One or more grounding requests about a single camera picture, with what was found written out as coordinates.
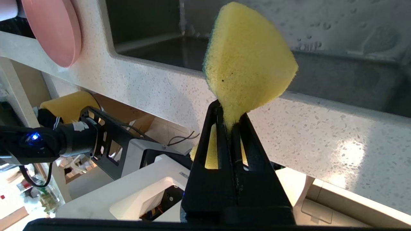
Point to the black metal base frame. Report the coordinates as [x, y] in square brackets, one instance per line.
[112, 144]

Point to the white counter cabinet front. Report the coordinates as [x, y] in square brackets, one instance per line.
[346, 202]

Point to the pink plate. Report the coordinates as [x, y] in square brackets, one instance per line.
[54, 29]

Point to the yellow green sponge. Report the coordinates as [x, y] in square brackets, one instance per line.
[250, 57]

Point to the brown box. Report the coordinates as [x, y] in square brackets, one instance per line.
[128, 115]

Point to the stainless steel sink basin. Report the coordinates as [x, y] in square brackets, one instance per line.
[337, 48]

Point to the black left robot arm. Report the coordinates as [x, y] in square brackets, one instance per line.
[38, 141]

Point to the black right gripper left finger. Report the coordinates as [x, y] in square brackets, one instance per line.
[208, 199]

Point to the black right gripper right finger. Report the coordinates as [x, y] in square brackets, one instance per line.
[266, 199]

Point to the yellow cardboard box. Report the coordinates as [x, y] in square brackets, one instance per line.
[67, 106]

